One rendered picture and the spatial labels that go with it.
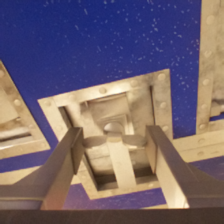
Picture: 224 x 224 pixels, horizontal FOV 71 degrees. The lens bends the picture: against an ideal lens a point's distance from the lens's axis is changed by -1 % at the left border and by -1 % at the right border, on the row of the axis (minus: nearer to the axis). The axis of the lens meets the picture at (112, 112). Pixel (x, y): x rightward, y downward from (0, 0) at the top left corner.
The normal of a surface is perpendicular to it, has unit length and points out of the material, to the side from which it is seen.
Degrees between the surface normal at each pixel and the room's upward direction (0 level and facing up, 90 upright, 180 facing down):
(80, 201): 90
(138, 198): 90
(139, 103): 90
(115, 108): 90
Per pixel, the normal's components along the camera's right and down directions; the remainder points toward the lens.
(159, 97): 0.04, 0.51
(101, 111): -0.01, 0.29
